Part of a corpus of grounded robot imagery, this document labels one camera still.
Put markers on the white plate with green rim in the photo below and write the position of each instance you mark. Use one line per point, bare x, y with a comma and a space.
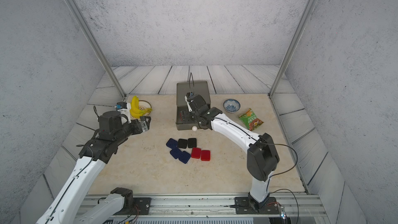
144, 107

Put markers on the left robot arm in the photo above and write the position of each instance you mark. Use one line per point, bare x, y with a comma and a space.
115, 128

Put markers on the blue white ceramic bowl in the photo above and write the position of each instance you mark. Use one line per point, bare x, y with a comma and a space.
231, 105

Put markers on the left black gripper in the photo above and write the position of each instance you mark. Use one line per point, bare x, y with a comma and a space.
145, 126

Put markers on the three-tier drawer cabinet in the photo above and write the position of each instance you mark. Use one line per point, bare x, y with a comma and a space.
189, 90

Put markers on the yellow plastic banana bunch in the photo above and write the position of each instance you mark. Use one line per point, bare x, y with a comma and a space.
135, 112

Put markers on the red brooch box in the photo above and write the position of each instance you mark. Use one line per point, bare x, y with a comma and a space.
196, 153
205, 155

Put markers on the left metal frame post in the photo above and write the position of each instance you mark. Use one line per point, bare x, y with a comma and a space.
76, 12

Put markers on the right metal frame post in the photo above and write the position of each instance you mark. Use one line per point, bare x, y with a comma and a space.
306, 14

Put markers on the navy blue brooch box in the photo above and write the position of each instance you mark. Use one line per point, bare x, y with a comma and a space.
184, 157
176, 153
172, 144

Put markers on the aluminium mounting rail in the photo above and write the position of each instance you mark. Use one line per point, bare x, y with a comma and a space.
281, 208

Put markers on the grey top drawer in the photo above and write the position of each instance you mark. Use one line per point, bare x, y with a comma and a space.
186, 121

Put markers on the green snack packet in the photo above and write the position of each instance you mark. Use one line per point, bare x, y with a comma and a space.
250, 120

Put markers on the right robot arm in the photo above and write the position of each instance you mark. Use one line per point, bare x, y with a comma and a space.
262, 156

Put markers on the metal frame post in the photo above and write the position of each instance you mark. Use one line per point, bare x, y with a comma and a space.
76, 12
306, 14

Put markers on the black brooch box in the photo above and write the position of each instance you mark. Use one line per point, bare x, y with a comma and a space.
192, 143
182, 143

